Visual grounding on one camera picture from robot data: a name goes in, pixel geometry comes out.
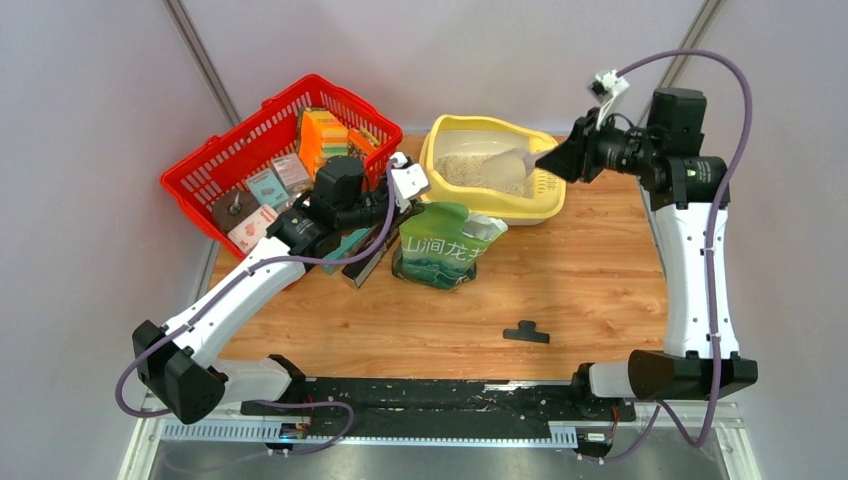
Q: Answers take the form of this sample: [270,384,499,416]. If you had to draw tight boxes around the aluminium frame rail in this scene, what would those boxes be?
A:
[119,374,763,480]

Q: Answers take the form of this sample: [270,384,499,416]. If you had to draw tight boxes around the pink white packet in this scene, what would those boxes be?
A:
[227,204,278,254]

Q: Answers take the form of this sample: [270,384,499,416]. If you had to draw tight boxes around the clear plastic scoop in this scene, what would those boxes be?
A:
[479,149,549,184]

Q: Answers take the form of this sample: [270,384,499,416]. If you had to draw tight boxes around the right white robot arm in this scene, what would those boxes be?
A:
[536,88,758,419]

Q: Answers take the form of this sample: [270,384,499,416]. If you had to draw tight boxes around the teal small packet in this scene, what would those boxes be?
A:
[246,168,289,208]

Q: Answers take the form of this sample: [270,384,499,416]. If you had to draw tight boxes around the brown round disc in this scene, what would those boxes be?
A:
[211,188,260,233]

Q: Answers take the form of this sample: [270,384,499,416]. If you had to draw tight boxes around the teal box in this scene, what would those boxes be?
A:
[324,227,375,260]

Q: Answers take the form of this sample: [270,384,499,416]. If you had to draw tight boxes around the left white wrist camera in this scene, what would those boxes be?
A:
[387,152,431,213]

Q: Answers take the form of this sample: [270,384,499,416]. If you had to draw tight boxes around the red plastic basket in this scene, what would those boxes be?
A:
[160,74,403,260]

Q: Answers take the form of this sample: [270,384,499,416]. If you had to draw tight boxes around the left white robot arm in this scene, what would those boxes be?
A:
[115,152,430,425]

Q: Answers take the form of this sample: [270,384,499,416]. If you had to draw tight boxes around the yellow litter box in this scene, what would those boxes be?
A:
[419,114,566,225]

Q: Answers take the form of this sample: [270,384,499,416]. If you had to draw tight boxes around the purple cable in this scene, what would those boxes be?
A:
[114,158,402,458]
[572,48,755,464]

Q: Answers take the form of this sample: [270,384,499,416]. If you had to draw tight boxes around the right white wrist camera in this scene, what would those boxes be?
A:
[587,69,630,131]

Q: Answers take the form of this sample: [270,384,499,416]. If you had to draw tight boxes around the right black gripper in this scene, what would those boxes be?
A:
[536,107,659,184]

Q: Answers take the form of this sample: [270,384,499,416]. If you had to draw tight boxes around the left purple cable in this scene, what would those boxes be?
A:
[114,158,402,458]

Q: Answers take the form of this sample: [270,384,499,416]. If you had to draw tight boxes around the green litter bag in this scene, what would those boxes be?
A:
[392,202,508,290]

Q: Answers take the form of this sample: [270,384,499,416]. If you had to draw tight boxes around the black bag clip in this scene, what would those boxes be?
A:
[502,320,550,344]

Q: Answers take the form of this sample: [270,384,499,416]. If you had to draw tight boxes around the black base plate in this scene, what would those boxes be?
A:
[280,377,636,440]

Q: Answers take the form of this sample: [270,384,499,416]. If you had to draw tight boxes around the grey pink packet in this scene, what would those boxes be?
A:
[271,153,313,196]

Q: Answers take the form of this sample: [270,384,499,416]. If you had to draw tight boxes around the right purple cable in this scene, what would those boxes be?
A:
[572,48,755,464]

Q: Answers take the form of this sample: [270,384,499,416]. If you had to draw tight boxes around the dark brown box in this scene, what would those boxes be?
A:
[342,220,400,289]

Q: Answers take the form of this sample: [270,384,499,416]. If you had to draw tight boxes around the orange sponge stack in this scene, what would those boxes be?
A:
[297,107,381,178]

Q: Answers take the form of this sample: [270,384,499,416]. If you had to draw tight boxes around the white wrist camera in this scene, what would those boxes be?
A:
[587,69,630,131]
[387,152,431,213]

